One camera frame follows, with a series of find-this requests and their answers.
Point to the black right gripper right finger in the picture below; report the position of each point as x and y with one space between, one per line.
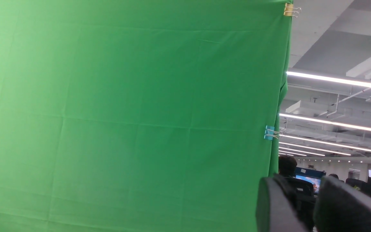
341 208

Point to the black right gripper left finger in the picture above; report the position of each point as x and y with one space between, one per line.
275 210

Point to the computer monitor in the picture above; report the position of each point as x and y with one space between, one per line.
312 176

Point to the person head dark hair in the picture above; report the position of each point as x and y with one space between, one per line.
286 166

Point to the blue binder clip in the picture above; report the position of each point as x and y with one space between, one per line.
271 133

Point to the ceiling light strips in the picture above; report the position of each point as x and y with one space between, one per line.
330 114

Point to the gold binder clip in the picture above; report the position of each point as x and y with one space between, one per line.
291 11

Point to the green backdrop cloth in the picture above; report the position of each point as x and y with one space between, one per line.
138 115

